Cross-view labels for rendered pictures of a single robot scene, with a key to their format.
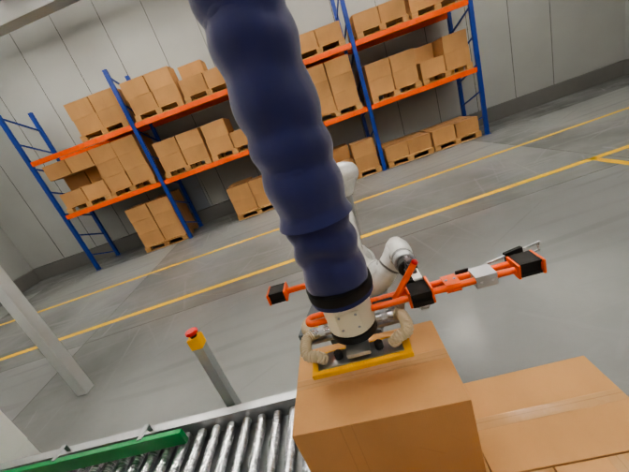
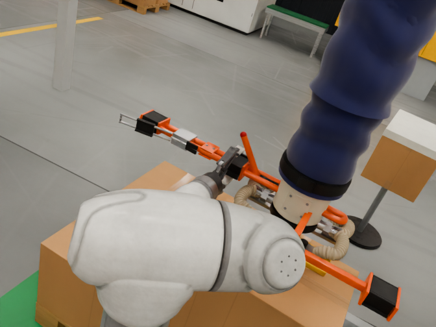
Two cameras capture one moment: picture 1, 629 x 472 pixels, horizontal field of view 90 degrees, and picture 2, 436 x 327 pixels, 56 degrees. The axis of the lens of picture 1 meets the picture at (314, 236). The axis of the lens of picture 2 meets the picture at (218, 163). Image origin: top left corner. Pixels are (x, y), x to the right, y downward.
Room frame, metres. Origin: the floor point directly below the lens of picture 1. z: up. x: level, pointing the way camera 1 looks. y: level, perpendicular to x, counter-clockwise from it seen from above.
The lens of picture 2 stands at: (2.13, -0.12, 1.94)
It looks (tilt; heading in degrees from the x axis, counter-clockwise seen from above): 31 degrees down; 190
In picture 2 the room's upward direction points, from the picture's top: 18 degrees clockwise
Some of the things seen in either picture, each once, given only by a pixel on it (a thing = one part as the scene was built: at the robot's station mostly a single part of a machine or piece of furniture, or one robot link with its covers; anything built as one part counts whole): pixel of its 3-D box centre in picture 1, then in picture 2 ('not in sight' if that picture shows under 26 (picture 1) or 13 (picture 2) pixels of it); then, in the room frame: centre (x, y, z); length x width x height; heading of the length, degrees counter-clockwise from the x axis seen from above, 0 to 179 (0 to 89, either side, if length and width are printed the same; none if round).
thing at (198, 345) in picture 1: (230, 398); not in sight; (1.55, 0.83, 0.50); 0.07 x 0.07 x 1.00; 82
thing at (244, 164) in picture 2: (418, 291); (236, 164); (0.91, -0.27, 1.23); 0.10 x 0.08 x 0.06; 172
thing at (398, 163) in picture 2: not in sight; (406, 152); (-0.96, 0.68, 0.82); 0.60 x 0.40 x 0.40; 167
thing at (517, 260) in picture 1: (525, 264); (154, 122); (0.85, -0.61, 1.23); 0.08 x 0.07 x 0.05; 82
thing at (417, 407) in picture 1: (382, 407); (255, 295); (0.94, -0.02, 0.74); 0.60 x 0.40 x 0.40; 81
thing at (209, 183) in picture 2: (403, 260); (202, 191); (1.13, -0.31, 1.23); 0.09 x 0.06 x 0.09; 82
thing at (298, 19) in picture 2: not in sight; (292, 30); (-6.56, -1.01, 0.32); 1.25 x 0.50 x 0.64; 87
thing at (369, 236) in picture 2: not in sight; (374, 205); (-0.96, 0.68, 0.31); 0.40 x 0.40 x 0.62
